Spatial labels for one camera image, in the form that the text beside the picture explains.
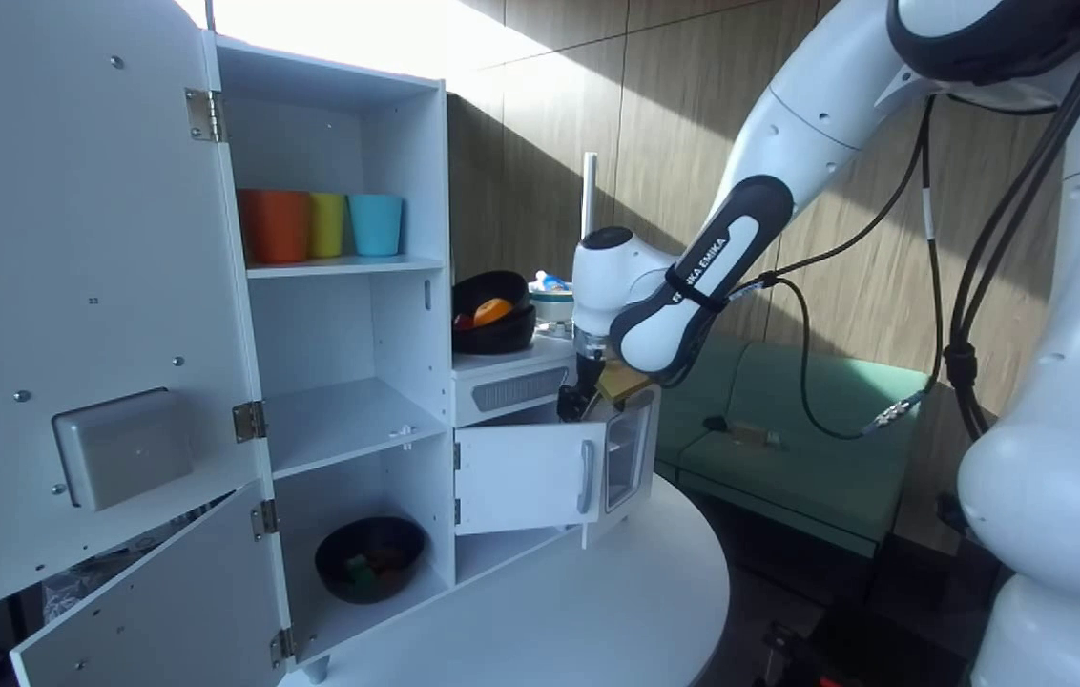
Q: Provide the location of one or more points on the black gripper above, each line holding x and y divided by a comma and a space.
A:
589, 378

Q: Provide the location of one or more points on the oven door with window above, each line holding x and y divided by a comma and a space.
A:
633, 458

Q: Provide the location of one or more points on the short white fridge door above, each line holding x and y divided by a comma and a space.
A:
157, 613

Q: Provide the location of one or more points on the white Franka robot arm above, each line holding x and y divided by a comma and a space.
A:
1060, 483

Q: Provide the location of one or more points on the black toy pot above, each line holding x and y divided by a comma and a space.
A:
493, 336

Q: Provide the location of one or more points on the orange toy fruit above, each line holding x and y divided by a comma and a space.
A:
493, 310

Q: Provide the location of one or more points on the white toy kitchen body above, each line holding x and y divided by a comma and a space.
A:
348, 328

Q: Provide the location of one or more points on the black toy bowl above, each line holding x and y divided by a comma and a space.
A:
373, 557

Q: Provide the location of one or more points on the light blue toy cup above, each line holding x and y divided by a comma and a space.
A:
374, 228

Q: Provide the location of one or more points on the yellow-green toy cup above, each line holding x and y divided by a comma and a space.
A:
331, 228

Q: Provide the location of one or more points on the red toy cup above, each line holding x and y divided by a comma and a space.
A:
278, 229

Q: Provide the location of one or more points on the green padded mat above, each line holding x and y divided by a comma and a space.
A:
755, 497

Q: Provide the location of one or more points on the round white table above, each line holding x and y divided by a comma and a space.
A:
589, 613

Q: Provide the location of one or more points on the white upright pole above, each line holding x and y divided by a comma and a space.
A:
589, 191

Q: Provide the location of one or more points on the yellowish wrist camera mount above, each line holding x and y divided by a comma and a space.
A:
629, 383

